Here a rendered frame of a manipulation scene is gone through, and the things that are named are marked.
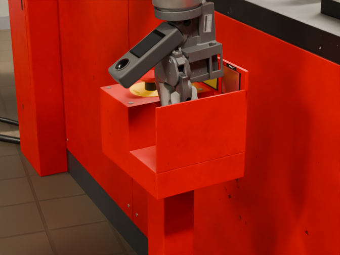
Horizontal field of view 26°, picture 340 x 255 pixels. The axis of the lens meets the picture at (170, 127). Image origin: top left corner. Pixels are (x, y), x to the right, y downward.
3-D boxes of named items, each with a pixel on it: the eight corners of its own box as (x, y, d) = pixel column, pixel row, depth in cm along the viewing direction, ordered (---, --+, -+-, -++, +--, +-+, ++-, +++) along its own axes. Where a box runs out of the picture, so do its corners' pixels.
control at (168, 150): (101, 152, 128) (97, 52, 121) (181, 134, 135) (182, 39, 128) (157, 200, 111) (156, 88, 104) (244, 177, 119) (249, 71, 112)
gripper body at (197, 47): (224, 81, 112) (221, 3, 106) (175, 95, 108) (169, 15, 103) (198, 67, 118) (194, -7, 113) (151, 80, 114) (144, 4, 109)
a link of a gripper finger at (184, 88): (195, 119, 110) (190, 64, 107) (185, 122, 110) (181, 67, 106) (178, 109, 114) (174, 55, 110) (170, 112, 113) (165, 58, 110)
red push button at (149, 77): (135, 91, 123) (134, 70, 121) (156, 87, 125) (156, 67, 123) (146, 98, 120) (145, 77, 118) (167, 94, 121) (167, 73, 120)
